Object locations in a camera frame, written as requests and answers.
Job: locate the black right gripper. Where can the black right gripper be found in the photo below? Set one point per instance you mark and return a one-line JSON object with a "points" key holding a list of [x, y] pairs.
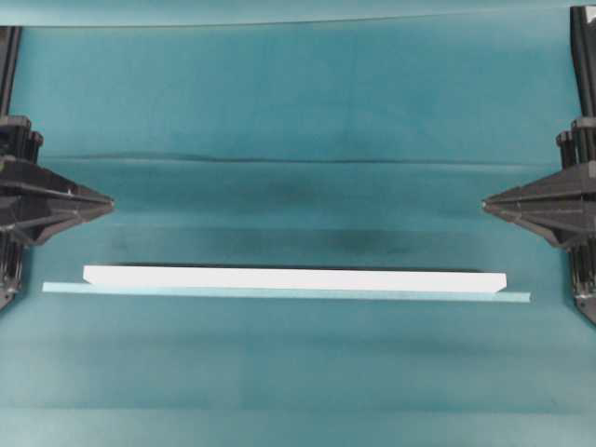
{"points": [[559, 208]]}

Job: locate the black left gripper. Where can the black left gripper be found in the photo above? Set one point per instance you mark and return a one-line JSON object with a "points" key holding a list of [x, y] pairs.
{"points": [[37, 203]]}

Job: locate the white wooden board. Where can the white wooden board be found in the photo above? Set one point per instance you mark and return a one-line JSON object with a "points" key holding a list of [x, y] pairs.
{"points": [[292, 279]]}

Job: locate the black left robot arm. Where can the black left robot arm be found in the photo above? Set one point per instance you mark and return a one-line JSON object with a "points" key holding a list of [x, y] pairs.
{"points": [[18, 139]]}

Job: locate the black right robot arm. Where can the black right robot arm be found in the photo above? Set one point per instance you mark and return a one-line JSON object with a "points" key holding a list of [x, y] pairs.
{"points": [[577, 145]]}

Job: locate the teal table cloth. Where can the teal table cloth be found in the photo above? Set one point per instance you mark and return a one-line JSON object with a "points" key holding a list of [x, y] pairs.
{"points": [[367, 143]]}

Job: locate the light blue tape strip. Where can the light blue tape strip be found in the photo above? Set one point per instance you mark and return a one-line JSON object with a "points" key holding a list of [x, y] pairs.
{"points": [[505, 297]]}

